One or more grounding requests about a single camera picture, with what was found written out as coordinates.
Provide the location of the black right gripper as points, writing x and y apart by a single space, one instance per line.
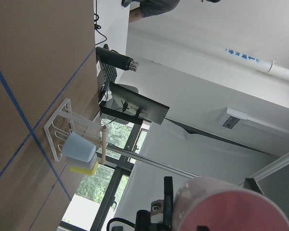
143 217

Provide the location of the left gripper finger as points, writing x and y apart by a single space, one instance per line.
251 184

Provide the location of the pink plastic cup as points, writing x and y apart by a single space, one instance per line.
217 205

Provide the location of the yellow plastic cup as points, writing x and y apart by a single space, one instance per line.
84 171

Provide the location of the light blue cup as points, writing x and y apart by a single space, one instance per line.
78 148

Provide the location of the grey plastic cup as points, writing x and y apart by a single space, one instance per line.
81 164

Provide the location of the black monitor on stand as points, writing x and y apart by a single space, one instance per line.
122 103

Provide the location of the black bottle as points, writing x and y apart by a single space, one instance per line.
117 60

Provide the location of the person in grey shirt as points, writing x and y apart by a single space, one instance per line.
148 8

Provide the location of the white wire cup rack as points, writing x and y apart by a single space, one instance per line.
64 121

